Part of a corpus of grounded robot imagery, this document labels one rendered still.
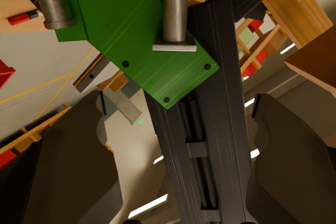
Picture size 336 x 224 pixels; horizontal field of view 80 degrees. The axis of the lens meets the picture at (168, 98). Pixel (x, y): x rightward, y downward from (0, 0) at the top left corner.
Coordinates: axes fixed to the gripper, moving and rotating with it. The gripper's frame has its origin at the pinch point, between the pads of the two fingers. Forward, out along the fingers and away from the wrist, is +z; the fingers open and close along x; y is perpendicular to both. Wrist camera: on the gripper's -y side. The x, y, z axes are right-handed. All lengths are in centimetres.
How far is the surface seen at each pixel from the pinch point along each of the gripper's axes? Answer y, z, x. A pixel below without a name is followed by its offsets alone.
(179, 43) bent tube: 1.4, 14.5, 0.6
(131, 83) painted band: 493, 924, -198
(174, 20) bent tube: -1.3, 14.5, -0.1
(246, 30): 77, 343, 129
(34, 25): 6, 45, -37
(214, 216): 33.1, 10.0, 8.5
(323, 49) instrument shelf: 13, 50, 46
